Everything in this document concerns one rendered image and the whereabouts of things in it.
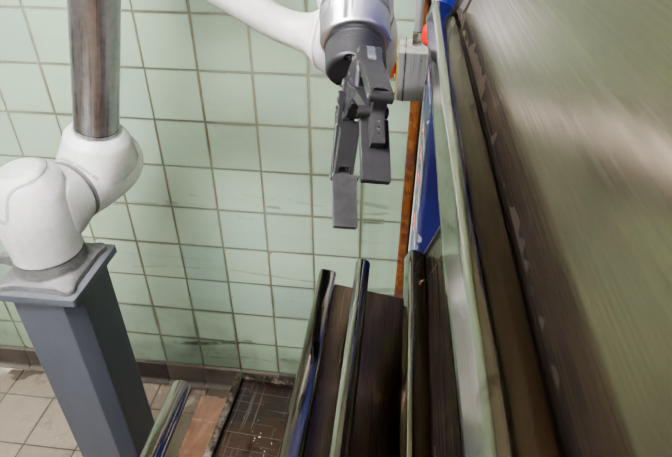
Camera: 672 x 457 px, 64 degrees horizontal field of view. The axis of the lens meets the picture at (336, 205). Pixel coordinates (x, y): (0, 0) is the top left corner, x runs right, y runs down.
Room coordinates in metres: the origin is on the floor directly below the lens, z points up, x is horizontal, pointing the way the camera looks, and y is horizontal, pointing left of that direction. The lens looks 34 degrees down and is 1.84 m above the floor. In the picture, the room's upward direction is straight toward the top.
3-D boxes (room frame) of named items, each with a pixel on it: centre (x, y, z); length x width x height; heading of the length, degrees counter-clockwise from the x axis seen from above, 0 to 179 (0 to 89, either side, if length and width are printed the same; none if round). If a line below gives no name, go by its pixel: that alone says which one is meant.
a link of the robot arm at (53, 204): (1.00, 0.66, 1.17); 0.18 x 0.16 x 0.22; 159
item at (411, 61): (1.07, -0.16, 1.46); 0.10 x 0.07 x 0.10; 173
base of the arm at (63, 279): (0.99, 0.69, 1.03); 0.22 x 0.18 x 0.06; 83
